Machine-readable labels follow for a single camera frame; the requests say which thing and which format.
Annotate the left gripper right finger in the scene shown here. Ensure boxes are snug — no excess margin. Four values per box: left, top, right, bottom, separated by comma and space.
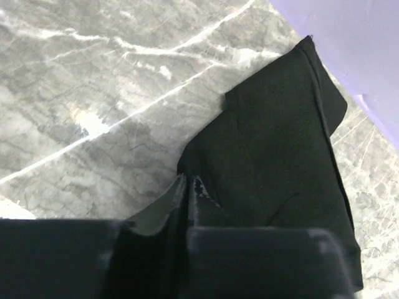
183, 178, 362, 298

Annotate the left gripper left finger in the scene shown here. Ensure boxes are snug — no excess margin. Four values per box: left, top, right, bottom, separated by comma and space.
1, 175, 187, 298

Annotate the black long sleeve shirt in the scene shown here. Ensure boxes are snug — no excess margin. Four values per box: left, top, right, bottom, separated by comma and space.
173, 37, 363, 298

